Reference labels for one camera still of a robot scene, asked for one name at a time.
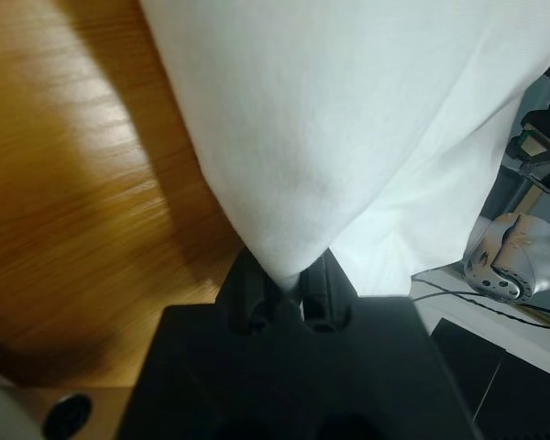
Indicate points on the white T-shirt with black print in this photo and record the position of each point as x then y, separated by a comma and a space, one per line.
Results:
325, 114

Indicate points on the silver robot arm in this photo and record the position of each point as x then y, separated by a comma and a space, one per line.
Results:
509, 256

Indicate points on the black flat panel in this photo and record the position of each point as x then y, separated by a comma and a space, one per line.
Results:
509, 389

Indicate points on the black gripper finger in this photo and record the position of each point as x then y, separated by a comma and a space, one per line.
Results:
245, 293
327, 293

